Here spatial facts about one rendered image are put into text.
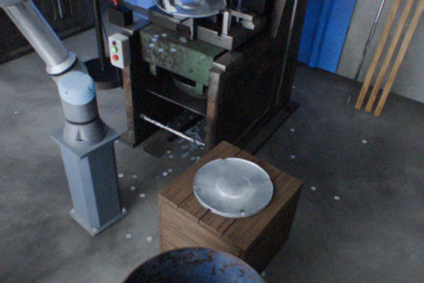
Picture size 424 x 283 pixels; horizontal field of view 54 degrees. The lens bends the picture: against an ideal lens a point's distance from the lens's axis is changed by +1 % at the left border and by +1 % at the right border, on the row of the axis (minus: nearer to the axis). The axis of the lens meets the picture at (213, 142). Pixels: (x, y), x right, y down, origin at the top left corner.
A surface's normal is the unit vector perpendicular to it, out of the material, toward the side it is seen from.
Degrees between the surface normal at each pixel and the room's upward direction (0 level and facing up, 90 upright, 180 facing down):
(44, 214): 0
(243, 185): 0
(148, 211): 0
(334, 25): 90
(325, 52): 90
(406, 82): 90
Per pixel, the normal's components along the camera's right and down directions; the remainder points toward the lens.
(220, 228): 0.06, -0.77
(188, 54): -0.55, 0.51
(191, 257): 0.06, 0.61
